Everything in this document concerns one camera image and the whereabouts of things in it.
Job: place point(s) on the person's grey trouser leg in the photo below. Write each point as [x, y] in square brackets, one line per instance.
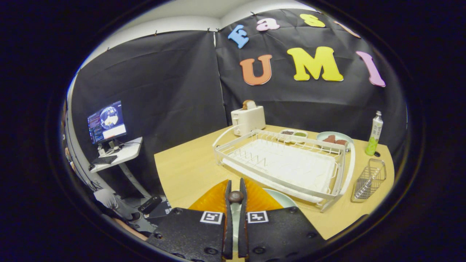
[113, 203]

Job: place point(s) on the black device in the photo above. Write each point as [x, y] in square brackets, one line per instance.
[150, 203]

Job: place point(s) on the white side desk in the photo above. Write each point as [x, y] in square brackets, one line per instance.
[125, 154]

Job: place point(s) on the brown food piece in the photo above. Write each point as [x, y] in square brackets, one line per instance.
[341, 142]
[329, 139]

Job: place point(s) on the pale green plate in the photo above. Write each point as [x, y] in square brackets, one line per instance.
[282, 199]

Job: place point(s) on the clear bottle with green liquid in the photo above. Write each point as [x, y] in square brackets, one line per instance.
[375, 133]

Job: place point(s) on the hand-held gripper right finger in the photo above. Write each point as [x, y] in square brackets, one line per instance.
[280, 233]

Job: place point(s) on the green plate with food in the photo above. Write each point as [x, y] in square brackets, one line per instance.
[327, 134]

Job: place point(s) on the brown bread slice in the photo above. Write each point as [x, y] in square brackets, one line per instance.
[249, 104]

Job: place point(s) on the computer monitor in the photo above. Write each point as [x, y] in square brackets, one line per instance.
[107, 122]

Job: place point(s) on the white dish rack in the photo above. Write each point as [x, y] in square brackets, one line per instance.
[291, 167]

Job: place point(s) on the white toaster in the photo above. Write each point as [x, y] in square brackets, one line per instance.
[249, 120]

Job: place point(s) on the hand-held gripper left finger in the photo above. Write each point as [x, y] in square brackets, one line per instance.
[193, 233]

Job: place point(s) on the white two-part sauce dish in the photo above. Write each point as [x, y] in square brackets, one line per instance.
[293, 134]

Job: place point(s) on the black keyboard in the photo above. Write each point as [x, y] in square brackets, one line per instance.
[104, 159]

